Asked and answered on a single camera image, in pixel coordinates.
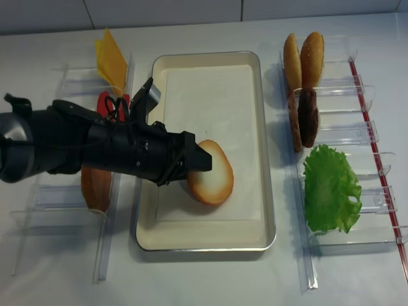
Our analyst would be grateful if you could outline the right meat patty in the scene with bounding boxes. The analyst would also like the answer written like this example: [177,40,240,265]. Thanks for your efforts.
[298,88,319,148]

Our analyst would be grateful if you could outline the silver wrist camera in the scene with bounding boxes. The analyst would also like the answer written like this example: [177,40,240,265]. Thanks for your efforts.
[129,77,161,122]

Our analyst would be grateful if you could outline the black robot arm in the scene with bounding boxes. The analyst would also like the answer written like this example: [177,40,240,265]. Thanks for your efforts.
[1,94,212,186]

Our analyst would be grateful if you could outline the right bun half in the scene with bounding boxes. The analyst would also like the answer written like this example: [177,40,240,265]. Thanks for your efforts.
[300,32,324,88]

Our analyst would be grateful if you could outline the meat patty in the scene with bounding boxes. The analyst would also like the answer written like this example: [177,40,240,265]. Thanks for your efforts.
[288,91,303,153]
[298,88,319,148]

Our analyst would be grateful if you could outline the left clear acrylic rack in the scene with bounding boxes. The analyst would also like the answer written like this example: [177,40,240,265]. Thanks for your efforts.
[10,63,120,284]

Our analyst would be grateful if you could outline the right clear acrylic rack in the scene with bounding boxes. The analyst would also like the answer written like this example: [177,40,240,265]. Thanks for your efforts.
[277,47,407,289]

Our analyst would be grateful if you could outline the yellow cheese slices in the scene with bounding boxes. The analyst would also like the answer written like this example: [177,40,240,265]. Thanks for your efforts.
[94,28,128,96]

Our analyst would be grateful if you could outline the left bun half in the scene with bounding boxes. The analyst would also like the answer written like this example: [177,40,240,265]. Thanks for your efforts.
[284,33,302,91]

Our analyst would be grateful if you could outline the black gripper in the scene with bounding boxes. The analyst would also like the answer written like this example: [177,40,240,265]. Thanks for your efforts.
[85,122,212,186]

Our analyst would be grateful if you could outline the white parchment paper sheet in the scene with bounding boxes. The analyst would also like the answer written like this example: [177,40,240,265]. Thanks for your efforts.
[156,65,262,221]

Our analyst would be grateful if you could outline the clear acrylic rack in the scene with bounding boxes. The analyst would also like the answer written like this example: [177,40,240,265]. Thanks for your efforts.
[277,47,407,289]
[10,63,120,284]

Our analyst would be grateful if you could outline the green lettuce leaf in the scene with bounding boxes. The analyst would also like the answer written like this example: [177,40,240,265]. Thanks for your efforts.
[303,145,362,233]

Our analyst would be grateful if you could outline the bun half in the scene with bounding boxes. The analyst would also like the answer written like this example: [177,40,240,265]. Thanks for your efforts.
[300,32,324,88]
[284,33,302,91]

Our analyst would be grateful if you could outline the bread slice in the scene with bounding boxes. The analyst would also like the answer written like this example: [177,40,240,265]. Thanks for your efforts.
[81,166,112,213]
[187,140,234,206]

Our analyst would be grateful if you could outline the left meat patty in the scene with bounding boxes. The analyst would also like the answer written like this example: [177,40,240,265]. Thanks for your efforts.
[288,91,303,153]

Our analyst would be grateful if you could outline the metal baking tray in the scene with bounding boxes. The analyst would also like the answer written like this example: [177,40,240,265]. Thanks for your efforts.
[134,51,276,252]

